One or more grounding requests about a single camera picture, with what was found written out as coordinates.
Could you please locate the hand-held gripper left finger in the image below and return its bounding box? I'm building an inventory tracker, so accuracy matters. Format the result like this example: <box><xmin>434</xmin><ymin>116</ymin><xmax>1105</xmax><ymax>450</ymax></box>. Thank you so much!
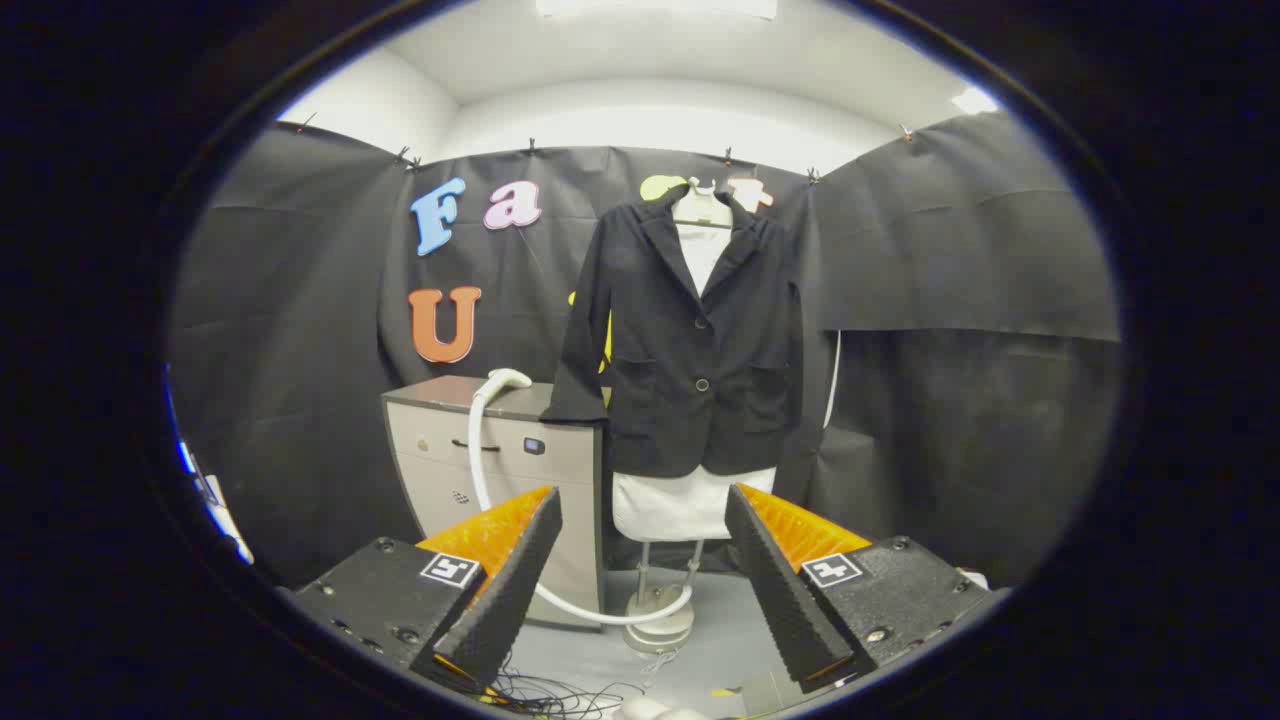
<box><xmin>285</xmin><ymin>486</ymin><xmax>564</xmax><ymax>691</ymax></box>

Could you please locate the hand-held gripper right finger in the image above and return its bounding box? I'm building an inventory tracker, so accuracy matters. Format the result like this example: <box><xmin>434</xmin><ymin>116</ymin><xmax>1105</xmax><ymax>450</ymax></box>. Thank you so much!
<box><xmin>724</xmin><ymin>482</ymin><xmax>1002</xmax><ymax>695</ymax></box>

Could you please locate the white garment steamer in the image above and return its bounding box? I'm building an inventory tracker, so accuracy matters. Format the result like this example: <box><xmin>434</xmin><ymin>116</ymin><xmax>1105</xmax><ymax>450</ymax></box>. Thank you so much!
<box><xmin>467</xmin><ymin>368</ymin><xmax>695</xmax><ymax>628</ymax></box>

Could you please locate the black jacket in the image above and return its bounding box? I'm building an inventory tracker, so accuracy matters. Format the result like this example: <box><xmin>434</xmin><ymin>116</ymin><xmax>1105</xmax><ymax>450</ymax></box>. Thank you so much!
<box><xmin>540</xmin><ymin>183</ymin><xmax>807</xmax><ymax>480</ymax></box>

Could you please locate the metal mannequin stand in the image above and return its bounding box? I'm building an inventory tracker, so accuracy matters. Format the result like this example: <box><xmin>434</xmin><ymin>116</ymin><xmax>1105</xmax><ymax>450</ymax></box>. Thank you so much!
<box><xmin>621</xmin><ymin>540</ymin><xmax>703</xmax><ymax>657</ymax></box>

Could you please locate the grey cabinet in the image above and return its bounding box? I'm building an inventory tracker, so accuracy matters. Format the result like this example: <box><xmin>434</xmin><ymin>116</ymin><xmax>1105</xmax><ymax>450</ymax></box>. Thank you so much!
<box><xmin>382</xmin><ymin>375</ymin><xmax>609</xmax><ymax>632</ymax></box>

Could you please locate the white mannequin torso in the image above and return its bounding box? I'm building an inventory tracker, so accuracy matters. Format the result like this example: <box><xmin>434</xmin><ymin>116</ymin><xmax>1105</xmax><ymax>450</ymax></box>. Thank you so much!
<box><xmin>611</xmin><ymin>178</ymin><xmax>778</xmax><ymax>544</ymax></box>

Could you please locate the black backdrop cloth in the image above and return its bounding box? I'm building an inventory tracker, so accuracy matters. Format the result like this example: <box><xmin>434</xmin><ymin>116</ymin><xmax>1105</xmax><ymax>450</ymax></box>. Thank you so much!
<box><xmin>165</xmin><ymin>110</ymin><xmax>1123</xmax><ymax>593</ymax></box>

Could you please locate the tangle of thin cables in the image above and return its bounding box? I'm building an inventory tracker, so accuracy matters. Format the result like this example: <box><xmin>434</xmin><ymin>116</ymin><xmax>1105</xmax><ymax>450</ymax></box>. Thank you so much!
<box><xmin>440</xmin><ymin>648</ymin><xmax>683</xmax><ymax>719</ymax></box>

